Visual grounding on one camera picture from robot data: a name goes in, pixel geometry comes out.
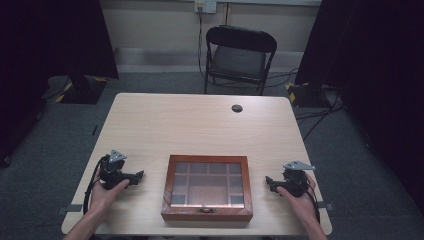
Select black power cable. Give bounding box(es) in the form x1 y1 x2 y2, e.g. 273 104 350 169
197 7 214 81

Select white wall socket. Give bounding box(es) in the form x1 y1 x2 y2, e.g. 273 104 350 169
194 0 218 15

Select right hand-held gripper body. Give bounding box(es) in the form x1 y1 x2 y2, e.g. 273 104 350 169
273 160 317 198

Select person's right hand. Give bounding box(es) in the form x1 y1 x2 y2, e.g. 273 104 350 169
276 173 322 225

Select wooden box with glass lid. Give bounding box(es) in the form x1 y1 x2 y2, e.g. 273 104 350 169
160 154 254 223

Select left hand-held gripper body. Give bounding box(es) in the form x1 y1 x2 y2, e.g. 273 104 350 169
98 149 135 191

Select black folding chair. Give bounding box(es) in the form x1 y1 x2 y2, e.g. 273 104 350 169
203 24 278 97

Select person's left hand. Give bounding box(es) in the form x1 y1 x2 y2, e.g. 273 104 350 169
89 168 131 221

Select black stand base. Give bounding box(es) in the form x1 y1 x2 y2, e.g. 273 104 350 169
54 75 109 105
285 81 329 108

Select black curtain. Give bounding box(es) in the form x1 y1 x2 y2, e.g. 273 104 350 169
294 0 424 216
0 0 120 168

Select right hand-held gripper cable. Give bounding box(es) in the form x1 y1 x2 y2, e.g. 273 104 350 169
304 181 322 225

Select black floor cables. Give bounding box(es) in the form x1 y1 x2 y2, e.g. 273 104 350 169
294 88 346 143

